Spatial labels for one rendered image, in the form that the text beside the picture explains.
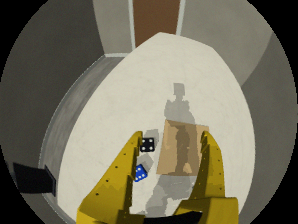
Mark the tan flat mat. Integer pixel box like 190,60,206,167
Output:
156,119,209,176

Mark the blue die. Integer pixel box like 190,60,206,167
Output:
135,164,148,182

